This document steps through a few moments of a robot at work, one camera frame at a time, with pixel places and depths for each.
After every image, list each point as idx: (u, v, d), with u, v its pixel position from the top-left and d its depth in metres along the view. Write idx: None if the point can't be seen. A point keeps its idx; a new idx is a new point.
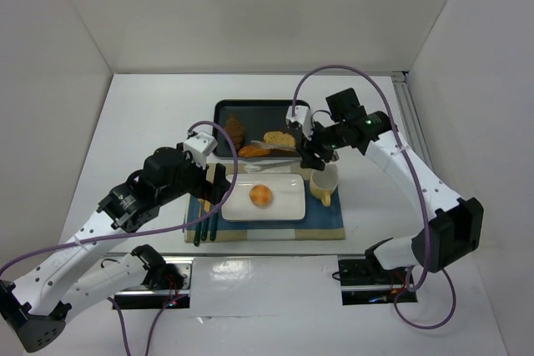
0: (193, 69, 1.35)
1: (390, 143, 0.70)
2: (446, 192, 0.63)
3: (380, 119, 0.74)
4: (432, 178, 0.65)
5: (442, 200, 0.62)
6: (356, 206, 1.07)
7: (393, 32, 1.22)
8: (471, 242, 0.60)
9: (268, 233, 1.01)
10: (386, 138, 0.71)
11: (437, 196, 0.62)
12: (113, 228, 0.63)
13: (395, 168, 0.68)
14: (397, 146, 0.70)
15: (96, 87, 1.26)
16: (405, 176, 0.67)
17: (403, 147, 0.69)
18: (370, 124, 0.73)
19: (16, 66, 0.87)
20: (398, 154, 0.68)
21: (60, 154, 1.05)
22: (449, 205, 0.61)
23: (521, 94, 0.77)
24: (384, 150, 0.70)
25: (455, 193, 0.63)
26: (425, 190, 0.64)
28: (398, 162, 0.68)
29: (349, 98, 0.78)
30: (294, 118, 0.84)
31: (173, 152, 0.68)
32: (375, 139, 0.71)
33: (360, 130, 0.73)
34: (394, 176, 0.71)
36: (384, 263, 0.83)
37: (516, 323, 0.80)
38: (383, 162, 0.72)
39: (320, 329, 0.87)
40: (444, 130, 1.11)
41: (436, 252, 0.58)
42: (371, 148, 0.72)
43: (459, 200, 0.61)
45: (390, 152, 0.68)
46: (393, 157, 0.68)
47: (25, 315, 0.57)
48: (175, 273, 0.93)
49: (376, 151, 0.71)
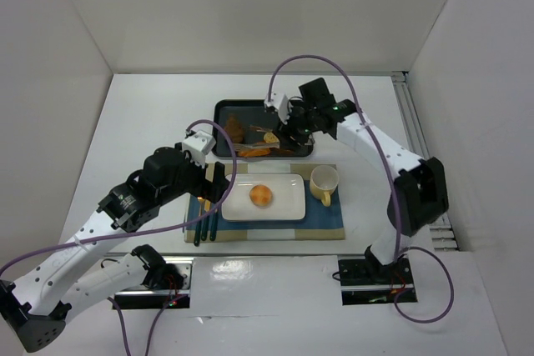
0: (193, 69, 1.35)
1: (355, 122, 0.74)
2: (408, 156, 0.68)
3: (346, 106, 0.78)
4: (394, 146, 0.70)
5: (405, 162, 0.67)
6: (356, 206, 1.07)
7: (393, 32, 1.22)
8: (440, 200, 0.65)
9: (268, 233, 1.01)
10: (351, 117, 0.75)
11: (400, 159, 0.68)
12: (113, 228, 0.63)
13: (362, 143, 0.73)
14: (360, 123, 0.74)
15: (96, 87, 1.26)
16: (371, 149, 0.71)
17: (366, 123, 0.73)
18: (336, 110, 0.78)
19: (16, 67, 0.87)
20: (362, 130, 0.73)
21: (60, 154, 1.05)
22: (410, 166, 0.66)
23: (521, 94, 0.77)
24: (350, 128, 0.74)
25: (416, 156, 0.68)
26: (389, 156, 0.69)
28: (363, 137, 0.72)
29: (319, 87, 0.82)
30: (270, 103, 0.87)
31: (173, 153, 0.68)
32: (342, 120, 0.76)
33: (329, 117, 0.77)
34: (361, 152, 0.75)
36: (381, 258, 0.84)
37: (516, 323, 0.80)
38: (350, 142, 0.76)
39: (320, 329, 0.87)
40: (444, 130, 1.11)
41: (405, 210, 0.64)
42: (340, 130, 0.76)
43: (420, 160, 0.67)
45: (356, 130, 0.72)
46: (359, 133, 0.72)
47: (25, 315, 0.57)
48: (175, 273, 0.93)
49: (344, 131, 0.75)
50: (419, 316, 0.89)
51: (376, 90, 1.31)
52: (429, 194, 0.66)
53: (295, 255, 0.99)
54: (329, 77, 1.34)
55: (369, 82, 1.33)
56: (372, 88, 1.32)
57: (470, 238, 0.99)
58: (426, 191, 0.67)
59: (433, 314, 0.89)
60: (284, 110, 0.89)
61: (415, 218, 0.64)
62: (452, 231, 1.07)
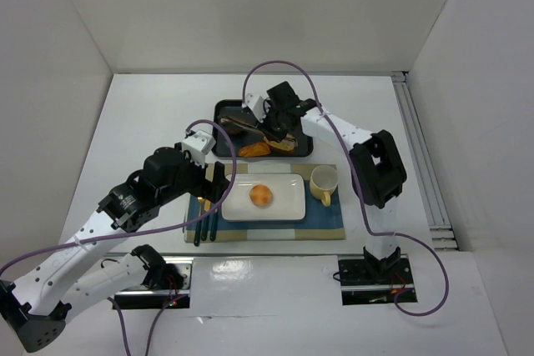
0: (193, 68, 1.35)
1: (313, 112, 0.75)
2: (363, 132, 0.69)
3: (307, 102, 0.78)
4: (348, 126, 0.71)
5: (359, 137, 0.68)
6: (355, 205, 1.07)
7: (393, 32, 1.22)
8: (397, 169, 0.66)
9: (268, 233, 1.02)
10: (311, 110, 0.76)
11: (355, 136, 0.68)
12: (113, 228, 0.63)
13: (322, 130, 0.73)
14: (319, 112, 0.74)
15: (96, 87, 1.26)
16: (330, 134, 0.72)
17: (324, 111, 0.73)
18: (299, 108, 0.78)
19: (16, 67, 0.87)
20: (321, 118, 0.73)
21: (60, 155, 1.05)
22: (364, 139, 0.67)
23: (521, 94, 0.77)
24: (309, 119, 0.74)
25: (368, 131, 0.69)
26: (344, 135, 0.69)
28: (322, 123, 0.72)
29: (285, 89, 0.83)
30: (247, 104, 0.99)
31: (173, 153, 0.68)
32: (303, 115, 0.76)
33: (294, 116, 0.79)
34: (326, 140, 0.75)
36: (376, 253, 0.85)
37: (516, 323, 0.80)
38: (314, 132, 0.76)
39: (320, 329, 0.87)
40: (444, 129, 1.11)
41: (365, 181, 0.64)
42: (304, 124, 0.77)
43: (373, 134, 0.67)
45: (315, 119, 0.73)
46: (318, 122, 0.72)
47: (25, 315, 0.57)
48: (174, 273, 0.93)
49: (306, 123, 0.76)
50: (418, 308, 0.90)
51: (376, 90, 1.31)
52: (385, 166, 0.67)
53: (294, 255, 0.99)
54: (328, 77, 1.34)
55: (369, 82, 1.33)
56: (371, 88, 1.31)
57: (470, 238, 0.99)
58: (383, 162, 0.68)
59: (431, 305, 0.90)
60: (260, 110, 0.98)
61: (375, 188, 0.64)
62: (452, 231, 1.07)
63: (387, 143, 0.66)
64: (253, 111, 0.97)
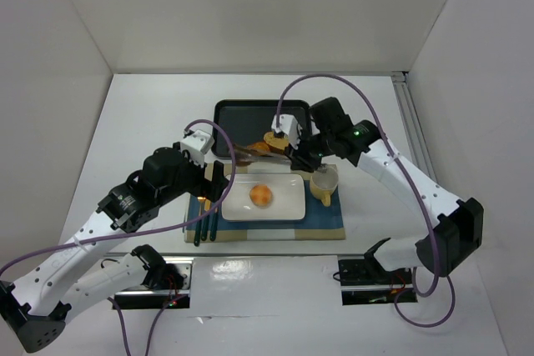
0: (193, 69, 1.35)
1: (382, 153, 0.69)
2: (445, 196, 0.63)
3: (366, 128, 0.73)
4: (429, 184, 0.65)
5: (441, 203, 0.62)
6: (355, 206, 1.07)
7: (393, 32, 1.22)
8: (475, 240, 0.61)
9: (269, 234, 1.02)
10: (378, 148, 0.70)
11: (436, 201, 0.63)
12: (113, 228, 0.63)
13: (391, 178, 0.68)
14: (389, 154, 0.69)
15: (96, 87, 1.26)
16: (400, 184, 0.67)
17: (395, 154, 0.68)
18: (358, 135, 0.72)
19: (16, 67, 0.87)
20: (391, 162, 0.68)
21: (60, 155, 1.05)
22: (448, 210, 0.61)
23: (521, 94, 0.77)
24: (377, 160, 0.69)
25: (454, 195, 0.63)
26: (424, 196, 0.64)
28: (393, 171, 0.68)
29: (334, 110, 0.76)
30: (279, 129, 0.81)
31: (173, 152, 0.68)
32: (366, 150, 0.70)
33: (350, 143, 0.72)
34: (389, 184, 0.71)
36: (385, 265, 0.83)
37: (516, 323, 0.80)
38: (376, 172, 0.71)
39: (320, 329, 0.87)
40: (444, 129, 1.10)
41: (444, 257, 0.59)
42: (364, 160, 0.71)
43: (458, 202, 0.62)
45: (385, 162, 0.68)
46: (388, 167, 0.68)
47: (25, 316, 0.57)
48: (174, 273, 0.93)
49: (369, 162, 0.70)
50: (425, 318, 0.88)
51: (375, 90, 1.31)
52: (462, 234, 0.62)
53: (294, 255, 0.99)
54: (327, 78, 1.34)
55: (368, 82, 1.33)
56: (371, 89, 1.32)
57: None
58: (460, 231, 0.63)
59: (438, 318, 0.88)
60: (294, 133, 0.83)
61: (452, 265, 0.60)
62: None
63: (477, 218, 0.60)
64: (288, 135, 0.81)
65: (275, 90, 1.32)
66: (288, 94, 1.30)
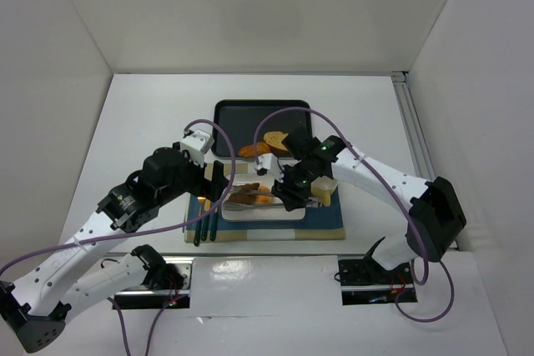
0: (193, 69, 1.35)
1: (349, 158, 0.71)
2: (414, 181, 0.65)
3: (333, 142, 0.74)
4: (396, 174, 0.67)
5: (412, 188, 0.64)
6: (355, 206, 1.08)
7: (393, 32, 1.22)
8: (459, 217, 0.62)
9: (268, 234, 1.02)
10: (344, 154, 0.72)
11: (406, 187, 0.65)
12: (113, 228, 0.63)
13: (363, 178, 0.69)
14: (355, 157, 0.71)
15: (96, 87, 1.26)
16: (373, 183, 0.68)
17: (360, 157, 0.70)
18: (325, 149, 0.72)
19: (17, 68, 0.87)
20: (359, 165, 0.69)
21: (60, 155, 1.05)
22: (420, 192, 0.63)
23: (521, 94, 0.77)
24: (345, 165, 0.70)
25: (420, 178, 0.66)
26: (395, 186, 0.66)
28: (362, 172, 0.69)
29: (300, 134, 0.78)
30: (260, 166, 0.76)
31: (172, 152, 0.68)
32: (335, 159, 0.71)
33: (320, 157, 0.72)
34: (365, 187, 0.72)
36: (385, 265, 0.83)
37: (516, 323, 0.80)
38: (350, 178, 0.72)
39: (321, 329, 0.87)
40: (444, 130, 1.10)
41: (428, 240, 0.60)
42: (335, 170, 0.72)
43: (427, 183, 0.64)
45: (353, 166, 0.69)
46: (356, 169, 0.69)
47: (24, 316, 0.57)
48: (174, 273, 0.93)
49: (340, 170, 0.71)
50: (422, 316, 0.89)
51: (376, 90, 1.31)
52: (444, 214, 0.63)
53: (294, 255, 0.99)
54: (327, 78, 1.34)
55: (369, 82, 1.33)
56: (371, 89, 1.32)
57: (470, 238, 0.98)
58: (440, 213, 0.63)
59: (435, 316, 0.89)
60: (275, 167, 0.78)
61: (440, 247, 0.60)
62: None
63: (446, 191, 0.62)
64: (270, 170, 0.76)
65: (276, 90, 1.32)
66: (288, 94, 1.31)
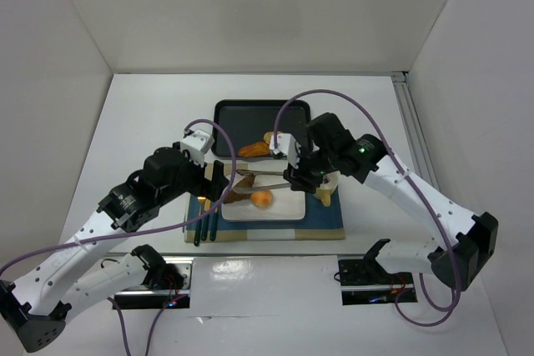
0: (193, 69, 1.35)
1: (391, 170, 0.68)
2: (460, 212, 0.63)
3: (371, 145, 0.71)
4: (442, 199, 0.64)
5: (459, 220, 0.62)
6: (355, 206, 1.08)
7: (393, 32, 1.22)
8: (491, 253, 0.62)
9: (268, 234, 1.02)
10: (386, 164, 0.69)
11: (453, 218, 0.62)
12: (113, 228, 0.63)
13: (404, 196, 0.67)
14: (399, 172, 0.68)
15: (96, 87, 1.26)
16: (414, 203, 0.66)
17: (405, 172, 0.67)
18: (364, 152, 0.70)
19: (16, 67, 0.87)
20: (402, 181, 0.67)
21: (60, 155, 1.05)
22: (466, 228, 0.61)
23: (521, 94, 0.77)
24: (387, 178, 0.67)
25: (468, 210, 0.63)
26: (440, 214, 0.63)
28: (404, 189, 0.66)
29: (334, 124, 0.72)
30: (277, 149, 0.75)
31: (173, 152, 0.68)
32: (375, 168, 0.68)
33: (357, 162, 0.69)
34: (400, 203, 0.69)
36: (387, 268, 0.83)
37: (516, 323, 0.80)
38: (385, 191, 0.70)
39: (321, 329, 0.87)
40: (444, 130, 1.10)
41: (465, 278, 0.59)
42: (372, 178, 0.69)
43: (475, 217, 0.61)
45: (395, 181, 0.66)
46: (399, 185, 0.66)
47: (25, 316, 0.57)
48: (175, 273, 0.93)
49: (379, 180, 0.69)
50: (422, 316, 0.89)
51: (376, 90, 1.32)
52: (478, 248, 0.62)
53: (294, 255, 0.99)
54: (327, 78, 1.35)
55: (369, 82, 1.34)
56: (371, 89, 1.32)
57: None
58: None
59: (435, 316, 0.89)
60: (293, 153, 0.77)
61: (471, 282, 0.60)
62: None
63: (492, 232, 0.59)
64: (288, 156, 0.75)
65: (276, 90, 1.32)
66: (288, 94, 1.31)
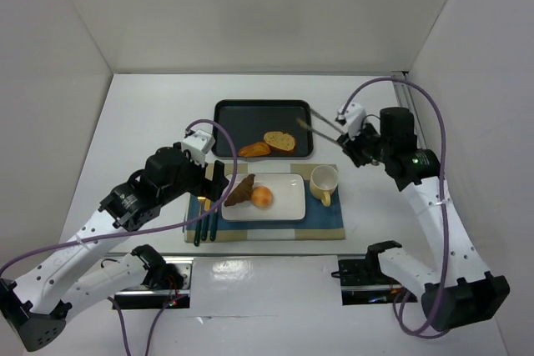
0: (192, 68, 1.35)
1: (432, 193, 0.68)
2: (475, 261, 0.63)
3: (428, 162, 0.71)
4: (465, 241, 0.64)
5: (469, 268, 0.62)
6: (356, 206, 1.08)
7: (393, 32, 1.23)
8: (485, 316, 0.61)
9: (268, 235, 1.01)
10: (430, 185, 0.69)
11: (464, 263, 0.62)
12: (115, 227, 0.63)
13: (430, 221, 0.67)
14: (437, 196, 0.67)
15: (96, 87, 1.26)
16: (435, 230, 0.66)
17: (445, 200, 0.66)
18: (415, 165, 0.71)
19: (17, 66, 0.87)
20: (435, 206, 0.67)
21: (60, 154, 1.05)
22: (472, 278, 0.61)
23: (521, 93, 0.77)
24: (423, 197, 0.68)
25: (484, 264, 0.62)
26: (453, 253, 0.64)
28: (433, 214, 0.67)
29: (405, 124, 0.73)
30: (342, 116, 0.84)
31: (174, 152, 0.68)
32: (417, 183, 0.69)
33: (405, 168, 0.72)
34: (423, 224, 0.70)
36: (384, 268, 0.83)
37: (516, 322, 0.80)
38: (416, 206, 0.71)
39: (320, 328, 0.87)
40: (444, 130, 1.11)
41: (444, 318, 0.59)
42: (410, 189, 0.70)
43: (486, 273, 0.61)
45: (430, 203, 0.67)
46: (430, 208, 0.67)
47: (27, 313, 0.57)
48: (175, 273, 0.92)
49: (415, 195, 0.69)
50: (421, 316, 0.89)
51: (375, 91, 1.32)
52: None
53: (294, 255, 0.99)
54: (327, 78, 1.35)
55: (368, 83, 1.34)
56: (370, 90, 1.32)
57: None
58: None
59: None
60: (354, 126, 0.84)
61: (450, 326, 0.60)
62: None
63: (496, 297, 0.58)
64: (348, 125, 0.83)
65: (276, 90, 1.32)
66: (288, 93, 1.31)
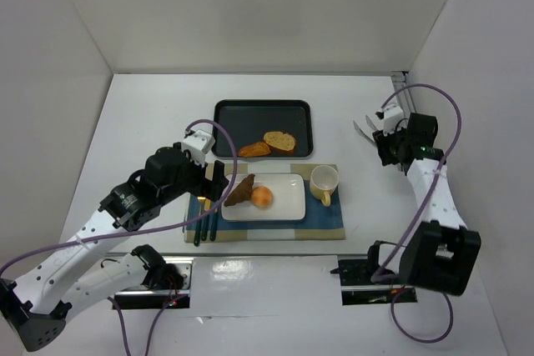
0: (192, 68, 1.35)
1: (430, 166, 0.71)
2: (453, 217, 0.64)
3: (435, 152, 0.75)
4: (450, 203, 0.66)
5: (445, 217, 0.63)
6: (355, 206, 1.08)
7: (393, 32, 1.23)
8: (458, 277, 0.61)
9: (268, 235, 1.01)
10: (430, 162, 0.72)
11: (442, 213, 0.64)
12: (114, 227, 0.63)
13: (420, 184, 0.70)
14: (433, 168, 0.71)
15: (96, 87, 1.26)
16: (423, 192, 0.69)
17: (440, 172, 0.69)
18: (422, 151, 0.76)
19: (17, 67, 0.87)
20: (429, 174, 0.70)
21: (60, 154, 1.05)
22: (446, 223, 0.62)
23: (521, 93, 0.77)
24: (420, 167, 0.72)
25: (461, 222, 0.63)
26: (434, 204, 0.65)
28: (425, 180, 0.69)
29: (426, 122, 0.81)
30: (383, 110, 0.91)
31: (174, 152, 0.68)
32: (420, 158, 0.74)
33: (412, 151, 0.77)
34: (416, 195, 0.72)
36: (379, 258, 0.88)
37: (516, 322, 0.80)
38: (415, 182, 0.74)
39: (320, 328, 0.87)
40: (444, 130, 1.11)
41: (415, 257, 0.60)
42: (412, 165, 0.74)
43: (460, 227, 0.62)
45: (424, 170, 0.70)
46: (425, 175, 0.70)
47: (26, 314, 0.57)
48: (175, 273, 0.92)
49: (415, 168, 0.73)
50: (421, 316, 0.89)
51: (375, 91, 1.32)
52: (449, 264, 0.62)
53: (294, 255, 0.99)
54: (326, 78, 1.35)
55: (368, 83, 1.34)
56: (370, 90, 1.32)
57: None
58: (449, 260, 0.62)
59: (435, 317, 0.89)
60: (390, 123, 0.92)
61: (420, 269, 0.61)
62: None
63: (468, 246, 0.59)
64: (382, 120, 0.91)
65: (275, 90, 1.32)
66: (287, 93, 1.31)
